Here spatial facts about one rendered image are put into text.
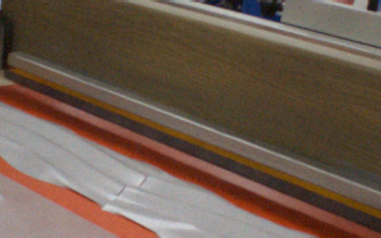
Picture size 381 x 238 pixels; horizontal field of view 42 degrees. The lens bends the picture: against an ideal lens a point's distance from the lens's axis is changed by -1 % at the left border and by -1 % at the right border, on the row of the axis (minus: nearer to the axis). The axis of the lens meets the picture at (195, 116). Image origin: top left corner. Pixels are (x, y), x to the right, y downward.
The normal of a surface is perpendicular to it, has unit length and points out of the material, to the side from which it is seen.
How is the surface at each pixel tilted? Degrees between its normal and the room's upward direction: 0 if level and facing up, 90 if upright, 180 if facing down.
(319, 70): 90
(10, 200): 0
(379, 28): 90
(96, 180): 33
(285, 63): 90
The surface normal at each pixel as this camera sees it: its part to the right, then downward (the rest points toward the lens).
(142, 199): 0.02, -0.67
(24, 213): 0.19, -0.93
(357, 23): -0.50, 0.17
